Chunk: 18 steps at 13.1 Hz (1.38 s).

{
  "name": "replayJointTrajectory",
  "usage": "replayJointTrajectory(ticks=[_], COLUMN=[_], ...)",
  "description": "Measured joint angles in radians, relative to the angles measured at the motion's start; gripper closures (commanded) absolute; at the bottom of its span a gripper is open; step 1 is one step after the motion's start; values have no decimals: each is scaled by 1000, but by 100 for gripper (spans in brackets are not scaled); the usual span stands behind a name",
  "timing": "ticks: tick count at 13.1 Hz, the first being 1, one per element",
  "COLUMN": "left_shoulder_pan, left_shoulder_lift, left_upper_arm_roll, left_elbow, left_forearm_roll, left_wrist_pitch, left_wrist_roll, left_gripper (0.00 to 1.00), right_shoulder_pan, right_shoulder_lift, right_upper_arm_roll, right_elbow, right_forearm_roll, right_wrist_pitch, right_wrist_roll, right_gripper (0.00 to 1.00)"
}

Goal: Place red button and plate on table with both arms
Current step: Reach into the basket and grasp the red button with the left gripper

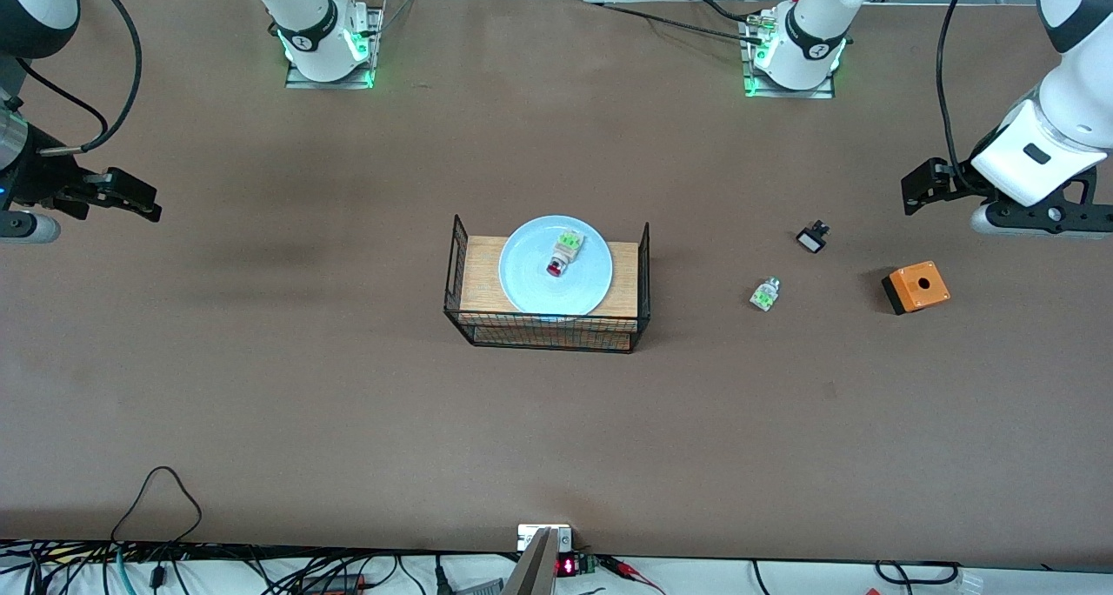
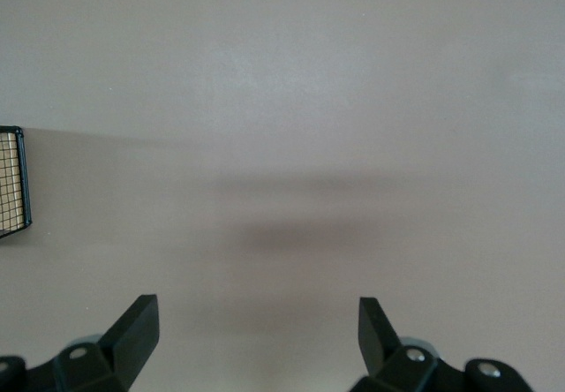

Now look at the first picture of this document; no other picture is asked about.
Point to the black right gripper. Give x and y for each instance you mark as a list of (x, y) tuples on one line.
[(36, 180)]

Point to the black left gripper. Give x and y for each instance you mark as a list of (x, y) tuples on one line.
[(951, 183)]

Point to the red push button switch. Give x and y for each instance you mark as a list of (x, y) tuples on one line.
[(567, 249)]

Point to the light blue plate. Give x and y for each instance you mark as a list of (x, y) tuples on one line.
[(530, 273)]

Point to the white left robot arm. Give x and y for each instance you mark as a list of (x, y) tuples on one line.
[(1078, 116)]

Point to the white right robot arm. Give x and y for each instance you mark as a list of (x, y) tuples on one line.
[(304, 3)]

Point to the green white contact block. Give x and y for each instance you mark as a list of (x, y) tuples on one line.
[(765, 295)]

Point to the black inline connector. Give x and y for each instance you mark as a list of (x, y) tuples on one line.
[(157, 576)]

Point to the black power adapter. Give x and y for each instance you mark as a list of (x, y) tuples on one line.
[(335, 584)]

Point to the red clip leads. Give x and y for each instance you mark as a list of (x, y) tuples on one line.
[(622, 565)]

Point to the red LED display module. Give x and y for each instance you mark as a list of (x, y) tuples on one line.
[(567, 566)]

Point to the orange button enclosure box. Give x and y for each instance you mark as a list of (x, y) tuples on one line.
[(917, 286)]

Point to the small black switch part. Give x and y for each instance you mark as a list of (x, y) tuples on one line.
[(812, 240)]

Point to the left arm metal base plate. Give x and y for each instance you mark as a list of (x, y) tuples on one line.
[(787, 94)]

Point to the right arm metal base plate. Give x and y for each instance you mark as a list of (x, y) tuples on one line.
[(330, 83)]

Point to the small metal bracket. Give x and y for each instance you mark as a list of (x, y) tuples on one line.
[(528, 538)]

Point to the grey camera mount bar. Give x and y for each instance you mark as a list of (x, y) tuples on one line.
[(532, 573)]

